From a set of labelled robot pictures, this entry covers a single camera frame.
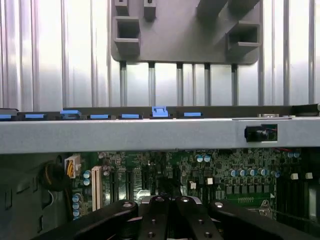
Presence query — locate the black RAM slot bank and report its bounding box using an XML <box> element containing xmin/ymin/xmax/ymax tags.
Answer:
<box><xmin>276</xmin><ymin>171</ymin><xmax>320</xmax><ymax>220</ymax></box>

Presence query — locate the white power connector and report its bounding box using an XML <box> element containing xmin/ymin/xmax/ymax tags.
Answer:
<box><xmin>64</xmin><ymin>154</ymin><xmax>83</xmax><ymax>179</ymax></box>

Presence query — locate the open black PC case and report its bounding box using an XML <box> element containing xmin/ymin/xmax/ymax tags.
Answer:
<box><xmin>0</xmin><ymin>102</ymin><xmax>320</xmax><ymax>240</ymax></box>

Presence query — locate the thin red wire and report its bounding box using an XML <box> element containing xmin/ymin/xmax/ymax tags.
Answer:
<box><xmin>264</xmin><ymin>126</ymin><xmax>296</xmax><ymax>153</ymax></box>

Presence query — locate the grey parts rack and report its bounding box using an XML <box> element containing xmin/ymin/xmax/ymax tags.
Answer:
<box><xmin>109</xmin><ymin>0</ymin><xmax>264</xmax><ymax>66</ymax></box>

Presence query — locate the white expansion slot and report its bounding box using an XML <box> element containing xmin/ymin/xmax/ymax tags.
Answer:
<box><xmin>91</xmin><ymin>165</ymin><xmax>101</xmax><ymax>212</ymax></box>

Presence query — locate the green motherboard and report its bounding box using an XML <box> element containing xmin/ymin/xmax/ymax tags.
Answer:
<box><xmin>62</xmin><ymin>147</ymin><xmax>320</xmax><ymax>221</ymax></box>

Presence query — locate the black long expansion slot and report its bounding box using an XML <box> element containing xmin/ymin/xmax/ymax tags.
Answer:
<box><xmin>125</xmin><ymin>169</ymin><xmax>134</xmax><ymax>201</ymax></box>
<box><xmin>174</xmin><ymin>166</ymin><xmax>182</xmax><ymax>192</ymax></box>
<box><xmin>109</xmin><ymin>169</ymin><xmax>118</xmax><ymax>201</ymax></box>

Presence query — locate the black sleeved power cable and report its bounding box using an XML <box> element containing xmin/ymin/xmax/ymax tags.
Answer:
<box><xmin>37</xmin><ymin>159</ymin><xmax>71</xmax><ymax>195</ymax></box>

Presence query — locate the black short expansion slot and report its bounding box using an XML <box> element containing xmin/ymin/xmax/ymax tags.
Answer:
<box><xmin>141</xmin><ymin>166</ymin><xmax>150</xmax><ymax>191</ymax></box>

